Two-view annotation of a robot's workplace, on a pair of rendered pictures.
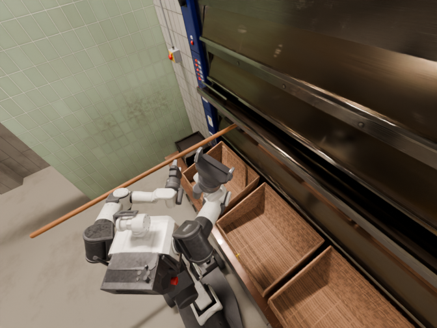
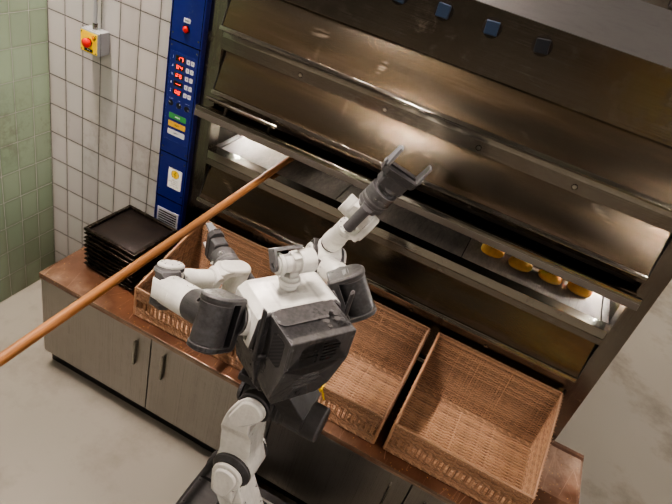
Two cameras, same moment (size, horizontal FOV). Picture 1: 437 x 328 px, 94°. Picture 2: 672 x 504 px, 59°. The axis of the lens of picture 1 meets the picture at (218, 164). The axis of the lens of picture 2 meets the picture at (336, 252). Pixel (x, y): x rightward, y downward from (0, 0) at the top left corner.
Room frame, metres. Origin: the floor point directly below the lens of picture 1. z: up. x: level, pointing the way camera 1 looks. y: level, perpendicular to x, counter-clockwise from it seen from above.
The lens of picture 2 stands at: (-0.46, 1.31, 2.40)
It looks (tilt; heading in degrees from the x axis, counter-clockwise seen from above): 34 degrees down; 308
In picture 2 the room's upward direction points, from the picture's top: 17 degrees clockwise
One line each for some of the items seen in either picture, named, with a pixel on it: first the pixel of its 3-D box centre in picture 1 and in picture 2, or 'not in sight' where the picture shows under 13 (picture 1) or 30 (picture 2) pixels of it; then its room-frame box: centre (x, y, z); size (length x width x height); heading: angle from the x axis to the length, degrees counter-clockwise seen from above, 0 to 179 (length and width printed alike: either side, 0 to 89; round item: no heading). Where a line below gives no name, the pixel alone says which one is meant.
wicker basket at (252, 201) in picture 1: (264, 234); (343, 352); (0.54, -0.21, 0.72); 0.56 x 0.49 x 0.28; 23
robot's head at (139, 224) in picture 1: (135, 224); (294, 265); (0.41, 0.36, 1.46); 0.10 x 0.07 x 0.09; 79
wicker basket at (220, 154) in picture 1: (218, 179); (221, 289); (1.10, 0.03, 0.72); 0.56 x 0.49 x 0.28; 24
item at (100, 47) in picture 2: (175, 55); (94, 41); (2.03, 0.18, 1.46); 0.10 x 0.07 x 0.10; 23
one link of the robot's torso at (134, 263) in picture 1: (150, 256); (288, 335); (0.35, 0.38, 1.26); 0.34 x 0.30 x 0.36; 79
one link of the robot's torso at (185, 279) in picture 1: (175, 275); (284, 398); (0.32, 0.35, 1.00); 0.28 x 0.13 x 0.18; 24
